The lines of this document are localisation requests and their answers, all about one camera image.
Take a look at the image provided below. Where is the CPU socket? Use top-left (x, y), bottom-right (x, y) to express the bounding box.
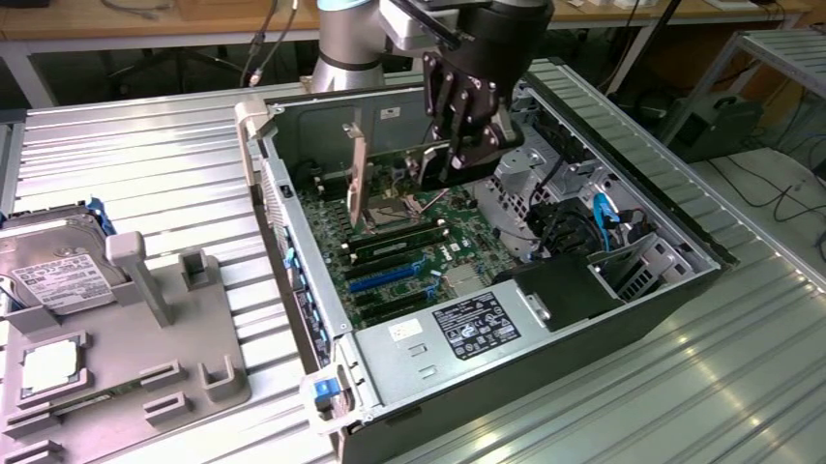
top-left (360, 200), bottom-right (418, 233)

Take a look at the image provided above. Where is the silver disk bay cage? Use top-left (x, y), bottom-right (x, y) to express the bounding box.
top-left (476, 144), bottom-right (582, 246)

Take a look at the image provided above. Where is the silver perforated disk bay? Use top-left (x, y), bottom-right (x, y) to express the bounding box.
top-left (586, 231), bottom-right (696, 302)

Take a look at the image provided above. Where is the black expansion slot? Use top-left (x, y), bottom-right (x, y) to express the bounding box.
top-left (341, 255), bottom-right (414, 282)
top-left (359, 295), bottom-right (432, 324)
top-left (353, 283), bottom-right (427, 310)

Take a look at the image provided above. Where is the black floor cable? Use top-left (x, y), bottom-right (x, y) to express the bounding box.
top-left (727, 154), bottom-right (826, 224)

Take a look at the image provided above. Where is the metal slat side table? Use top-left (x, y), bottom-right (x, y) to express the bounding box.
top-left (706, 28), bottom-right (826, 160)

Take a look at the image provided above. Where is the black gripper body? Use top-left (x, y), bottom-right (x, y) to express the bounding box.
top-left (444, 0), bottom-right (556, 98)

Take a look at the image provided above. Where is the hard disk with blue caddy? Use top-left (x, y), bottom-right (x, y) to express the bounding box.
top-left (0, 195), bottom-right (117, 316)

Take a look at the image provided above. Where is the black box device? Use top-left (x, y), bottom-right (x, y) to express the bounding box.
top-left (670, 94), bottom-right (764, 163)

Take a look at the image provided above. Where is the blue case latch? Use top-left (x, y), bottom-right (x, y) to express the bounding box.
top-left (308, 379), bottom-right (340, 403)

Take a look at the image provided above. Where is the wooden desk with white frame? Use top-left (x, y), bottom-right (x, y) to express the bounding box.
top-left (0, 0), bottom-right (814, 107)

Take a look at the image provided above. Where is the blue expansion slot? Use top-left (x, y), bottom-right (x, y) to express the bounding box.
top-left (347, 264), bottom-right (415, 294)

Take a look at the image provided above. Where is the grey and black PC case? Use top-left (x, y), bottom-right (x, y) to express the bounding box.
top-left (232, 57), bottom-right (740, 464)

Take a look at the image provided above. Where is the blue flat data wire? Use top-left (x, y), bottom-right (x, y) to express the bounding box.
top-left (590, 191), bottom-right (622, 253)

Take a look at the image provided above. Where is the black power wire bundle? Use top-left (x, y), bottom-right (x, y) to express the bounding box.
top-left (526, 197), bottom-right (606, 257)

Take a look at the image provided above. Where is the green motherboard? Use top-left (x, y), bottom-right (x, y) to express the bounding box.
top-left (293, 149), bottom-right (518, 330)

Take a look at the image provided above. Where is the graphics card with metal bracket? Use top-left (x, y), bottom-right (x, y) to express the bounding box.
top-left (340, 122), bottom-right (456, 227)

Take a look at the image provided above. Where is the black plastic shroud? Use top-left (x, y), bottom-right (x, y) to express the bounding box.
top-left (492, 255), bottom-right (626, 333)

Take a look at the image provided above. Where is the silver CPU chip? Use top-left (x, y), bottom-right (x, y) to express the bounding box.
top-left (20, 341), bottom-right (84, 393)

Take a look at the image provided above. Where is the silver chipset heatsink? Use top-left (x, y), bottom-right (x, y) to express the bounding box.
top-left (442, 267), bottom-right (487, 297)

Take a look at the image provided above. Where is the grey hanging cable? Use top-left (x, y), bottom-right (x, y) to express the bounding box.
top-left (243, 0), bottom-right (280, 88)
top-left (256, 0), bottom-right (301, 81)

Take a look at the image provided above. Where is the green RAM stick with label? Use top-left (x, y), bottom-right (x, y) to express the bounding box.
top-left (351, 223), bottom-right (448, 258)

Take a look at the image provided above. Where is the silver power supply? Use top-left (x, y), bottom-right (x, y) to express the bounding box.
top-left (351, 282), bottom-right (556, 407)

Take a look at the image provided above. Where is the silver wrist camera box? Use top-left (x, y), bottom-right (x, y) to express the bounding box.
top-left (376, 0), bottom-right (467, 52)

